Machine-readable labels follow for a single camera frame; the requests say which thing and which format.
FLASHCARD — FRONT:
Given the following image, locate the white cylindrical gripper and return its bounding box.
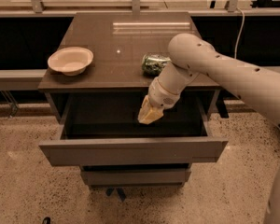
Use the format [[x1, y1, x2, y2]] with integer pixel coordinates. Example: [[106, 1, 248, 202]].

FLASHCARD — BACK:
[[138, 77, 181, 124]]

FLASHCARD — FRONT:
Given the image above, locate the grey top drawer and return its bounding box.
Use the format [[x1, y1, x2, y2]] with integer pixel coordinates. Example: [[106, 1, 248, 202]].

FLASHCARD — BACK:
[[39, 92, 228, 166]]

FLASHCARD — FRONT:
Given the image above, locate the grey drawer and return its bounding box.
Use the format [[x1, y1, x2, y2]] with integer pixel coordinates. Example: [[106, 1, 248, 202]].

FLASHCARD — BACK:
[[39, 92, 228, 166], [81, 168, 191, 187]]

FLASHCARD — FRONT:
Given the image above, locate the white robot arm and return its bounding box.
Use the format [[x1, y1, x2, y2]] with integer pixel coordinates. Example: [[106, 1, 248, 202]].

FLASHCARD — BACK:
[[138, 34, 280, 130]]

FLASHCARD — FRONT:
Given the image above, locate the dark grey drawer cabinet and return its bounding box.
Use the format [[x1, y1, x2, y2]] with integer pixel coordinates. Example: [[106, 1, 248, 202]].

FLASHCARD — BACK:
[[37, 11, 230, 203]]

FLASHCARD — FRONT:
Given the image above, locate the grey bottom drawer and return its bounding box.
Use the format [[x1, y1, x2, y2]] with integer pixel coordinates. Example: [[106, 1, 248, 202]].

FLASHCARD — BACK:
[[81, 168, 191, 187]]

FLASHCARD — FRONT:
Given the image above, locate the black cabinet foot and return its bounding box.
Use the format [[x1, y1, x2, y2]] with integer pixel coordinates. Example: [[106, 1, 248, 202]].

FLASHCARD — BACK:
[[105, 188, 126, 202]]

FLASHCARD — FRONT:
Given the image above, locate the white paper bowl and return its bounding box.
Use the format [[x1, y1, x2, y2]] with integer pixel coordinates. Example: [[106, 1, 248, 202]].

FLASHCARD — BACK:
[[48, 47, 93, 76]]

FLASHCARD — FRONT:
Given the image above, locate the white hanging cable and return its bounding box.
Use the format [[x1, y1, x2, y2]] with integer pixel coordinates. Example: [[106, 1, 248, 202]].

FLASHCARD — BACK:
[[233, 7, 245, 60]]

